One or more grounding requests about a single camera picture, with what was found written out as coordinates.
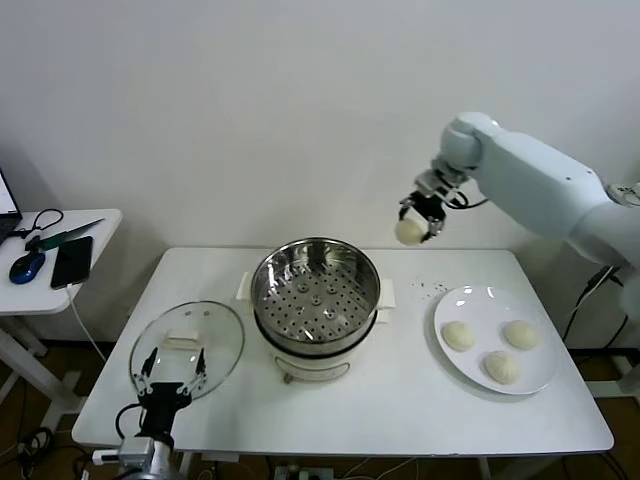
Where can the small white side table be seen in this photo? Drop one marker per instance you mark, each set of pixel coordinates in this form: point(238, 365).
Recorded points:
point(30, 300)

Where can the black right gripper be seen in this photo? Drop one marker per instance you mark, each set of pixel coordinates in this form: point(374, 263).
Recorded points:
point(431, 206)

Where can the black smartphone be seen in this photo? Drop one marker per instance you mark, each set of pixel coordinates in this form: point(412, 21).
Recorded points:
point(72, 262)

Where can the large white plate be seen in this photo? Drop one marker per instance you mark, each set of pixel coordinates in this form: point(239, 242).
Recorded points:
point(500, 305)

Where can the white floor power strip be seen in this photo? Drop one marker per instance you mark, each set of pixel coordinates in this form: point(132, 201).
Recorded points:
point(305, 473)

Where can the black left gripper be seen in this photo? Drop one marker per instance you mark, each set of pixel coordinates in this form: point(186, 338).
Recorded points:
point(162, 405)

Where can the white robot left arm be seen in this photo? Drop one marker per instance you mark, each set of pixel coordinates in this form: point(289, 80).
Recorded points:
point(155, 457)

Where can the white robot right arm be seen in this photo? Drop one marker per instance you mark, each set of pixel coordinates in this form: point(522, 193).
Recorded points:
point(525, 170)

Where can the white desk foot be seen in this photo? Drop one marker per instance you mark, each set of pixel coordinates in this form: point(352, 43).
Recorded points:
point(607, 389)

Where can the blue computer mouse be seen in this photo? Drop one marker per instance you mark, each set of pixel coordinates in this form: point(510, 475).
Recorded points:
point(27, 267)

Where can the white electric cooking pot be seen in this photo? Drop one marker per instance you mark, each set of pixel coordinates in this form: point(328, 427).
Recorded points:
point(310, 367)

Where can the white steamed baozi bun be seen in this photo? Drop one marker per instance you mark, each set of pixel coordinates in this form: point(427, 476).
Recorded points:
point(410, 233)
point(501, 368)
point(521, 334)
point(459, 336)

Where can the white side desk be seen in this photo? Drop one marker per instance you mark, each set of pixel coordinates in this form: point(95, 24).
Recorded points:
point(614, 189)

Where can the perforated stainless steamer basket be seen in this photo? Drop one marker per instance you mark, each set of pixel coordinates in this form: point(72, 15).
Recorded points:
point(320, 305)

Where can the black laptop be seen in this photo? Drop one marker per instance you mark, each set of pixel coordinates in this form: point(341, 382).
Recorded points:
point(6, 225)

